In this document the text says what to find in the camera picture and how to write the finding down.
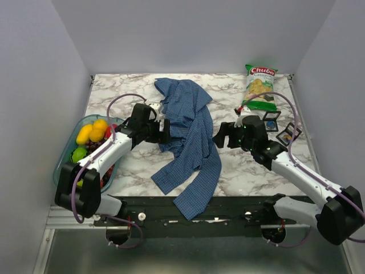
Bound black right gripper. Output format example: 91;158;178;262
212;121;256;151

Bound blue checked shirt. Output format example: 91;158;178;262
151;78;222;220

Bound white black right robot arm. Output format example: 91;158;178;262
213;115;364;245

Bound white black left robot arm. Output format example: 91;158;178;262
55;103;171;225

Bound black box with blue brooch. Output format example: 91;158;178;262
262;111;281;132

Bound black box with gold brooch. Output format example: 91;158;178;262
276;122;302;147

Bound green cassava chips bag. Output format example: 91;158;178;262
242;64;277;111

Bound orange fruit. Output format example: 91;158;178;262
89;128;105;143
92;119;109;133

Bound dark purple grapes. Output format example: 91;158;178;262
85;139;104;155

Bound yellow mango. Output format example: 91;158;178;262
76;124;93;146

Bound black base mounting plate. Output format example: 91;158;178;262
92;196;311;239

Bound teal plastic fruit basket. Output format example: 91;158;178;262
53;114;121;193

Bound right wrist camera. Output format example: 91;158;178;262
234;106;253;127

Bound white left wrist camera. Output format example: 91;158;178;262
149;103;163;122

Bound aluminium frame rail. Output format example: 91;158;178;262
46;205;95;229

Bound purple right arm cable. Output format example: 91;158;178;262
242;91;365;248

